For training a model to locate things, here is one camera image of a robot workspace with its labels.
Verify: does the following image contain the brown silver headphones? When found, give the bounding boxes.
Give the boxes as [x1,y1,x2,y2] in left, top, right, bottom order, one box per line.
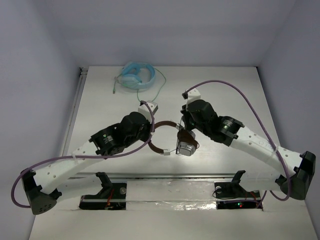
[154,120,200,157]

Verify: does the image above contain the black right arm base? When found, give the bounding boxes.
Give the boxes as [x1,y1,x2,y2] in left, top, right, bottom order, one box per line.
[212,170,263,210]

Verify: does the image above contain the aluminium table frame rail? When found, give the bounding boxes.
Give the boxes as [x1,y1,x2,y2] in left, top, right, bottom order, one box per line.
[58,67,89,157]

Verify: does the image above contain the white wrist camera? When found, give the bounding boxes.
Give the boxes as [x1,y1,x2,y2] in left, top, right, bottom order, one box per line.
[182,88,201,108]
[138,101,159,123]

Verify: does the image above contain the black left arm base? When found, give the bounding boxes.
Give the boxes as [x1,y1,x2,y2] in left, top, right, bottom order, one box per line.
[79,172,127,211]

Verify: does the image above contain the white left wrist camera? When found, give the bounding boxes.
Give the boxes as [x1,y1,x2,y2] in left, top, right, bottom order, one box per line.
[138,101,159,123]

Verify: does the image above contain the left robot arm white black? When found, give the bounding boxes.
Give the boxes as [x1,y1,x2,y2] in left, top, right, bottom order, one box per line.
[22,111,155,216]

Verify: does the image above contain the green headphone cable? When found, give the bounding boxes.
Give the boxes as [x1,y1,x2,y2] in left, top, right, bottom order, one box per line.
[112,70,167,104]

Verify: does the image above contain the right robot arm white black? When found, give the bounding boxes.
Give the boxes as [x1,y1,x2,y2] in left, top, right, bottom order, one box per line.
[181,99,316,200]

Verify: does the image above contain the thin black headphone cable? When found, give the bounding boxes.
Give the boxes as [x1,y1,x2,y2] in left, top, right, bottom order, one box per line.
[174,122,193,156]

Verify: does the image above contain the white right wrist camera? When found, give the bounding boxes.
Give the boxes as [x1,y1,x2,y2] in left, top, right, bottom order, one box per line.
[182,88,201,108]

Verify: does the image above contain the blue headphones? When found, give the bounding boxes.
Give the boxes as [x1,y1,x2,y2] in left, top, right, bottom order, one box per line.
[119,61,156,90]

